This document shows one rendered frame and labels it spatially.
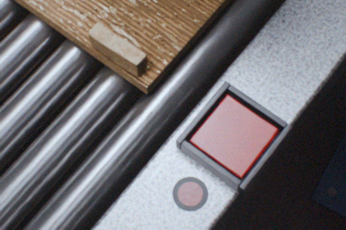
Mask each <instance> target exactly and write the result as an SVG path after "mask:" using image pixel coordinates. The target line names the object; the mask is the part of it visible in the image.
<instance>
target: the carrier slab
mask: <svg viewBox="0 0 346 230"><path fill-rule="evenodd" d="M15 1H16V2H18V4H20V5H22V6H23V7H25V8H26V9H27V10H29V11H31V13H33V14H34V15H36V16H37V17H39V18H40V19H42V20H43V21H44V22H45V23H47V24H49V25H50V26H51V27H53V28H54V29H56V30H57V31H58V32H60V33H61V34H63V35H64V36H66V37H67V38H68V39H69V40H71V41H72V42H74V43H76V44H77V45H78V46H80V47H81V48H82V49H84V50H85V51H87V52H88V53H89V54H91V55H93V56H94V57H95V58H96V59H98V60H99V61H101V62H102V63H104V64H105V65H106V66H107V67H109V68H110V69H112V70H114V71H115V72H116V73H118V74H119V75H120V76H122V77H123V78H125V79H126V80H128V81H129V82H131V83H132V84H133V85H134V86H136V87H138V88H139V89H140V90H142V91H143V92H144V93H146V94H149V93H150V92H151V90H152V89H153V88H155V87H156V85H157V84H158V83H159V82H160V80H161V79H162V78H164V76H165V75H166V74H167V73H168V71H169V70H170V69H171V68H172V67H173V66H174V65H175V64H176V62H177V61H178V60H179V59H180V58H181V57H182V56H183V55H184V53H185V52H186V51H187V50H188V49H189V47H191V46H192V44H193V43H194V42H195V41H196V40H197V38H198V37H200V35H201V34H202V33H203V32H204V31H205V29H206V28H208V26H209V25H210V24H211V23H212V21H213V20H214V19H215V18H217V16H218V15H219V14H220V12H221V11H222V10H223V9H224V7H226V6H227V5H228V4H229V2H230V1H231V0H15ZM98 22H100V23H102V24H103V25H105V26H106V27H107V28H108V29H109V30H110V31H112V32H113V33H114V34H116V35H117V36H119V37H121V38H123V39H124V40H126V41H128V42H129V43H131V44H132V45H134V46H135V47H137V48H138V49H140V50H141V51H142V52H144V53H146V55H147V68H146V69H145V70H144V71H143V72H142V73H141V75H140V76H139V77H137V76H135V75H133V74H132V73H130V72H129V71H127V70H125V69H123V68H122V67H120V66H119V65H117V64H116V63H115V62H114V61H113V60H112V59H110V58H108V56H106V55H104V54H103V53H101V52H99V51H98V50H96V49H95V48H94V47H93V46H92V45H91V43H90V38H89V31H90V29H91V28H93V27H94V26H95V25H96V23H98Z"/></svg>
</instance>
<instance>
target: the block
mask: <svg viewBox="0 0 346 230"><path fill-rule="evenodd" d="M89 38H90V43H91V45H92V46H93V47H94V48H95V49H96V50H98V51H99V52H101V53H103V54H104V55H106V56H108V58H110V59H112V60H113V61H114V62H115V63H116V64H117V65H119V66H120V67H122V68H123V69H125V70H127V71H129V72H130V73H132V74H133V75H135V76H137V77H139V76H140V75H141V73H142V72H143V71H144V70H145V69H146V68H147V55H146V53H144V52H142V51H141V50H140V49H138V48H137V47H135V46H134V45H132V44H131V43H129V42H128V41H126V40H124V39H123V38H121V37H119V36H117V35H116V34H114V33H113V32H112V31H110V30H109V29H108V28H107V27H106V26H105V25H103V24H102V23H100V22H98V23H96V25H95V26H94V27H93V28H91V29H90V31H89Z"/></svg>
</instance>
